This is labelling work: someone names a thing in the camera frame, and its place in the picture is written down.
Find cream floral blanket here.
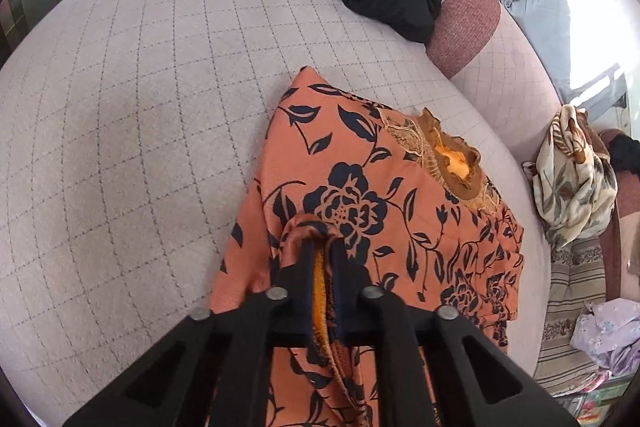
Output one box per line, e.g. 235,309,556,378
522,104,619,249

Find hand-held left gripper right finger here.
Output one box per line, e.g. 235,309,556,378
327,237,581,427

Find large grey pillow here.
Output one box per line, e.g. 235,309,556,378
499,0,626,100

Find pink quilted sofa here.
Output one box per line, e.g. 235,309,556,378
0,0,640,427

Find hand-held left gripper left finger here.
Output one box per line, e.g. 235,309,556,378
62,234,321,427

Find dark cloth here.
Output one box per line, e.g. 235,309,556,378
607,134,640,175

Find green printed packaging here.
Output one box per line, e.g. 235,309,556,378
559,381,632,424

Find small grey pillow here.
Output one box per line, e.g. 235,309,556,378
567,66,629,108

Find lilac printed cloth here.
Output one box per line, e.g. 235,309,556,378
570,298,640,374

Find orange floral garment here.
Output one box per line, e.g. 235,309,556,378
207,67,526,427

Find striped patterned cushion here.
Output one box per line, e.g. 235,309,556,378
534,237,622,397

